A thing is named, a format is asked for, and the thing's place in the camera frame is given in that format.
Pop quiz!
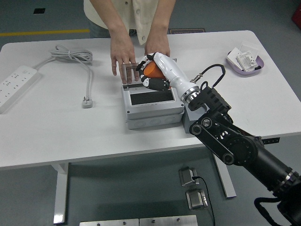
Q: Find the white table leg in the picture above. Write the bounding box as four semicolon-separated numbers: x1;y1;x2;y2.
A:
50;161;70;224
213;153;237;199

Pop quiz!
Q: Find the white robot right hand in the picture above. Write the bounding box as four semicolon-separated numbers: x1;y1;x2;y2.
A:
135;52;199;97

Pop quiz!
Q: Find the metal plate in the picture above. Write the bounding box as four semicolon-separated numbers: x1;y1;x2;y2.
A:
139;214;198;226
79;218;140;226

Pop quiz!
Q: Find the person's left hand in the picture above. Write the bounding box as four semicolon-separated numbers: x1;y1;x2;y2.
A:
143;35;171;58

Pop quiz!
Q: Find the white power cord with plug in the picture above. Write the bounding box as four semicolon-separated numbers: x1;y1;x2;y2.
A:
32;44;95;109

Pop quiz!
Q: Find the black table control panel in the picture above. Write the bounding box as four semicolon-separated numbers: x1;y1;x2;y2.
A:
261;137;280;145

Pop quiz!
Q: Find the red object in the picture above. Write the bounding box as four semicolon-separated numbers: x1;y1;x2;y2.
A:
291;4;301;24

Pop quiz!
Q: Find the black floor cable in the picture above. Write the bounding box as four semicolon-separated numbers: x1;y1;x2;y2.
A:
191;176;216;226

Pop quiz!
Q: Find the white switch module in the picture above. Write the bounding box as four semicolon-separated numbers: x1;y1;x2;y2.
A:
236;51;257;71

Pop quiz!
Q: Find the dark floor sign mat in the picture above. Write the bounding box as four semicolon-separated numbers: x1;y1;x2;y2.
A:
168;28;206;35

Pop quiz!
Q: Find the clear hinged box lid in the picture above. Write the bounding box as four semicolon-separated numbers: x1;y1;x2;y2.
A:
121;58;177;88

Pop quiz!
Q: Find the person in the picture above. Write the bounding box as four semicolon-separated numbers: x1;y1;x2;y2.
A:
83;0;170;46

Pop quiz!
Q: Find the white power strip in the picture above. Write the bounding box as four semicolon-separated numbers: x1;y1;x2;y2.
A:
0;65;40;114

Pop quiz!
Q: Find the person's right hand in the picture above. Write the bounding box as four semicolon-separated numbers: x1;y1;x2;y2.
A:
110;34;139;85

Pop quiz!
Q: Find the grey block with round hole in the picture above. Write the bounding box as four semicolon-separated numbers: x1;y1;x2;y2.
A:
181;105;205;134

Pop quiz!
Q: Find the grey plastic junction box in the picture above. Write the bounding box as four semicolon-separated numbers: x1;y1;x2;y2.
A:
120;83;185;129

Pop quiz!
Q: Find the clear plastic packet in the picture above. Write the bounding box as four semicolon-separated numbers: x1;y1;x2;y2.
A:
239;41;260;57

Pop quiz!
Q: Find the purple tray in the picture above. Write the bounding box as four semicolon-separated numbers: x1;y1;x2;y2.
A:
226;50;266;78

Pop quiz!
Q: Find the orange cylindrical battery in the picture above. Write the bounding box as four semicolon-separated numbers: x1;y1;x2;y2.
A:
143;61;166;80

